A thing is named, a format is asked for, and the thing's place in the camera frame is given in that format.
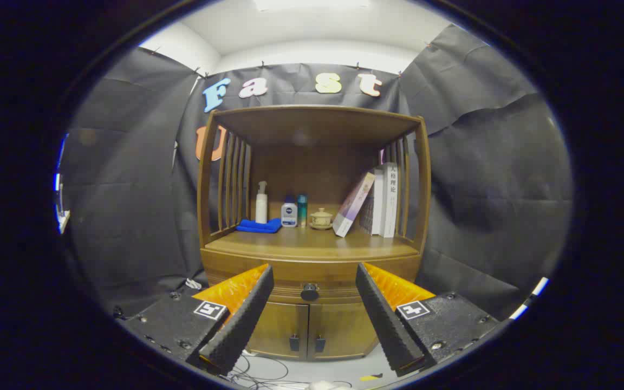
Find black cables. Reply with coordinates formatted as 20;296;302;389
225;351;356;390

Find wooden countertop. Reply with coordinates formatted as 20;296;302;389
205;225;420;261

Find beige lidded teacup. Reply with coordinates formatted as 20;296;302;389
310;207;334;230

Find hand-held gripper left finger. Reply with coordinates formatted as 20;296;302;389
114;264;275;377

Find purple and white book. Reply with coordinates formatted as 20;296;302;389
333;172;376;238

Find white book with black lettering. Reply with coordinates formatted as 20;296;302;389
380;162;399;238

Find plain white book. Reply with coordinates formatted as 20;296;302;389
370;169;385;236

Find white and blue object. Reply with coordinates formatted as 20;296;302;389
55;133;72;235

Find wooden cabinet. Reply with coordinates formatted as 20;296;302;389
197;105;432;362

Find wooden drawer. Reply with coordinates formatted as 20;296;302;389
201;250;423;305

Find white pump bottle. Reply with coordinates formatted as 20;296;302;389
255;181;269;224

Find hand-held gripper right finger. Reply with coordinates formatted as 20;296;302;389
355;262;502;378

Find blue cloth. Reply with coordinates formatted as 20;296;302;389
236;218;282;234

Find black patterned book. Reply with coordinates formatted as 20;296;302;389
359;190;376;235

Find wooden cabinet door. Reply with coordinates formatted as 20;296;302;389
308;302;380;361
247;302;309;359

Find white bottle with blue cap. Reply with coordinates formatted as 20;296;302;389
281;195;298;228

